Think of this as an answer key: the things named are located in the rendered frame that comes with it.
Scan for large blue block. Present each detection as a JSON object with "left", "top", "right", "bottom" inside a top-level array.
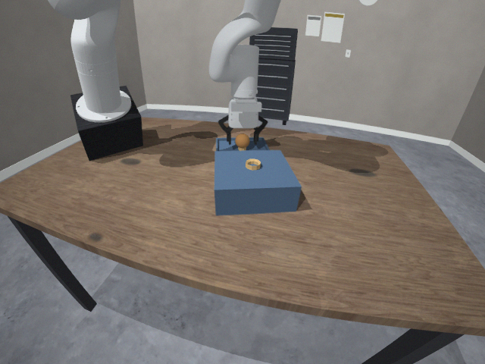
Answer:
[{"left": 214, "top": 150, "right": 302, "bottom": 215}]

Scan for brown ball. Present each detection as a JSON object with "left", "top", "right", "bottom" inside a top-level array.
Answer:
[{"left": 235, "top": 133, "right": 250, "bottom": 148}]

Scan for blue square tray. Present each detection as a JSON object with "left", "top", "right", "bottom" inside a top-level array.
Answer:
[{"left": 216, "top": 137, "right": 269, "bottom": 151}]

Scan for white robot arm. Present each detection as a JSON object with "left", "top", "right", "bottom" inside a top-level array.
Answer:
[{"left": 48, "top": 0, "right": 281, "bottom": 123}]

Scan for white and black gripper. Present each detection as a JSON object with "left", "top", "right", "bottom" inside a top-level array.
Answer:
[{"left": 218, "top": 97, "right": 268, "bottom": 145}]

